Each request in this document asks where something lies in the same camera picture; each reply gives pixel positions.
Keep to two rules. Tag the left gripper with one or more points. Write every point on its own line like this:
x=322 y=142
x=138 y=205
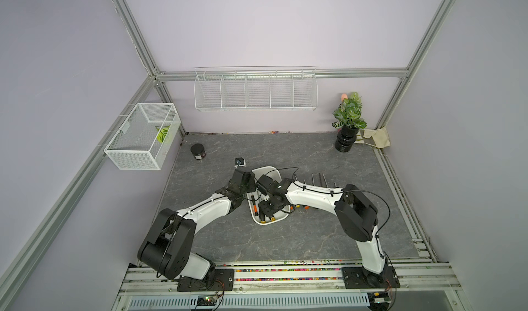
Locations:
x=251 y=188

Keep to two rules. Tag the white mesh wall basket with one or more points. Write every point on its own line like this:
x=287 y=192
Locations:
x=134 y=146

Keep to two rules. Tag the white storage box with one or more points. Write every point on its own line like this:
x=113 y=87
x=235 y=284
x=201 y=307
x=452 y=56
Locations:
x=274 y=173

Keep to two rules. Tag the slim orange black precision screwdriver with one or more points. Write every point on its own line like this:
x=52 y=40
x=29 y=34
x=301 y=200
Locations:
x=254 y=206

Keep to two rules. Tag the black jar with label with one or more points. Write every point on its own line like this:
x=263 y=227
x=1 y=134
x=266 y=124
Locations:
x=198 y=151

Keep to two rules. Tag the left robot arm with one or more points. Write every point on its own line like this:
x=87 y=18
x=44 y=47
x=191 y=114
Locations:
x=167 y=248

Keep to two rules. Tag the green object in basket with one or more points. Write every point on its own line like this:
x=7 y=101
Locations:
x=162 y=133

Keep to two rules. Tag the potted green plant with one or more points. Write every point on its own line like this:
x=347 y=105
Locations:
x=348 y=121

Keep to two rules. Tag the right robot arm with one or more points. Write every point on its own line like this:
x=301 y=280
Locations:
x=357 y=215

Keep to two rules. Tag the white wire wall shelf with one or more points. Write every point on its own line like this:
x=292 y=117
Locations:
x=256 y=88

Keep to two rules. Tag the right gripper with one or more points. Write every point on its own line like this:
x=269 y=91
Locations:
x=263 y=208

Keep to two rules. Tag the beige cloth bag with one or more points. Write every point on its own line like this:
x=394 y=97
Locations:
x=378 y=138

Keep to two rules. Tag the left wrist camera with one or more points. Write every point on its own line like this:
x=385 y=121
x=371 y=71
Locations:
x=240 y=162

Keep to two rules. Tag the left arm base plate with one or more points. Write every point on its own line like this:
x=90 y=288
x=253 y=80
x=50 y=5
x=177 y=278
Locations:
x=220 y=280

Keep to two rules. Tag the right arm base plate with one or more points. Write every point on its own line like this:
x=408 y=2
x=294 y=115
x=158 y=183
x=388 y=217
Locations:
x=359 y=278

